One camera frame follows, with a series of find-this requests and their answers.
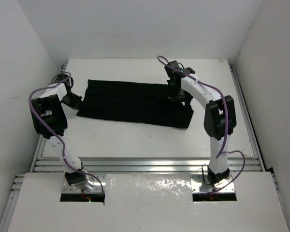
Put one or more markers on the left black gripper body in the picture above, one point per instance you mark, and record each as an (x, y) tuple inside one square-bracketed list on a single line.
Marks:
[(72, 100)]

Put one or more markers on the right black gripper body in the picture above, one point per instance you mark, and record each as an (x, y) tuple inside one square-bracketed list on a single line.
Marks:
[(175, 92)]

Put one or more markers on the black t shirt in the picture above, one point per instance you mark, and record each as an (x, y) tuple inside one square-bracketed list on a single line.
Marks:
[(136, 103)]

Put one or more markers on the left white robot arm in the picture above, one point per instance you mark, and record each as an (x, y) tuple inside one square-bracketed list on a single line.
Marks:
[(50, 122)]

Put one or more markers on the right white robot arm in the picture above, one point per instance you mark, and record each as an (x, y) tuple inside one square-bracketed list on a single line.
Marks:
[(219, 118)]

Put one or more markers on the white front cover panel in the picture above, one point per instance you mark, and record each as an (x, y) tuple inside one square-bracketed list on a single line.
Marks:
[(148, 203)]

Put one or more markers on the aluminium front rail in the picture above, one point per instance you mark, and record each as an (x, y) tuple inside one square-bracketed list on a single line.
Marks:
[(149, 165)]

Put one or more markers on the aluminium rail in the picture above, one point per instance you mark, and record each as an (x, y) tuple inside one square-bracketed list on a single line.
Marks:
[(32, 146), (149, 165), (250, 128)]

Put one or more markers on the aluminium right side rail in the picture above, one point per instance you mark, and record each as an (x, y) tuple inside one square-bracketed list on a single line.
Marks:
[(250, 128)]

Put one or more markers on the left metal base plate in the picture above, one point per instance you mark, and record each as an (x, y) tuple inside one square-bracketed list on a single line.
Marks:
[(88, 186)]

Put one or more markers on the metal base plate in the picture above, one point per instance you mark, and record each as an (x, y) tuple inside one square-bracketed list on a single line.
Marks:
[(201, 185), (88, 186)]

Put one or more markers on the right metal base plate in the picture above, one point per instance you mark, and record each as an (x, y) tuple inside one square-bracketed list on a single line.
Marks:
[(201, 185)]

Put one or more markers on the aluminium left side rail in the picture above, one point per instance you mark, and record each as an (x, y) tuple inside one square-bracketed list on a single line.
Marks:
[(32, 146)]

